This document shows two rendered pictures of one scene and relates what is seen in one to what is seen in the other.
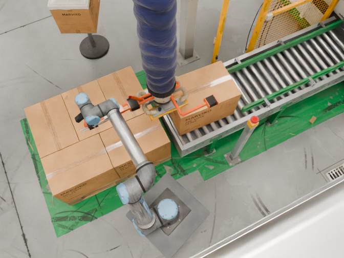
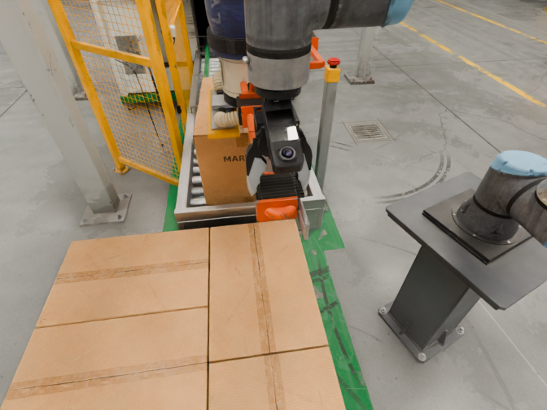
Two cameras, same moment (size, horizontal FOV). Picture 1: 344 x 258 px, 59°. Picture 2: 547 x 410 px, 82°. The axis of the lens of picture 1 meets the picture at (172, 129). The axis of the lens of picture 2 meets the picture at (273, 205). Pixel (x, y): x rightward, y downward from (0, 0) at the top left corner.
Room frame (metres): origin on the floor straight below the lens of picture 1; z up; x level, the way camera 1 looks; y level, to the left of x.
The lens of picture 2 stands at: (0.84, 1.04, 1.60)
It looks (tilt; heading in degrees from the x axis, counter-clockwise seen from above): 43 degrees down; 288
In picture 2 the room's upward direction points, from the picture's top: straight up
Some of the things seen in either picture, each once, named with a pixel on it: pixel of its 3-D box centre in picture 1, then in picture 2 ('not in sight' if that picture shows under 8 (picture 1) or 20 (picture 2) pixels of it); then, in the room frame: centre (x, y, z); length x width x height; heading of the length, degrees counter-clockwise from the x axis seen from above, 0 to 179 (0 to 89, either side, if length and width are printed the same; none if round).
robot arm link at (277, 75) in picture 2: not in sight; (276, 67); (0.98, 0.59, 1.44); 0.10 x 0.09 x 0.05; 26
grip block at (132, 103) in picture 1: (133, 103); (255, 109); (1.12, 0.30, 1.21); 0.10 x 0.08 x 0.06; 26
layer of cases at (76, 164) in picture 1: (99, 132); (187, 388); (1.25, 0.77, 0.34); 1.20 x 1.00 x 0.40; 116
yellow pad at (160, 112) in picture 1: (167, 106); not in sight; (1.15, 0.03, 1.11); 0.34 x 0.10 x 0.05; 116
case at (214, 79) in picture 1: (199, 99); (243, 137); (1.41, -0.27, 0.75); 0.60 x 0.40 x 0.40; 113
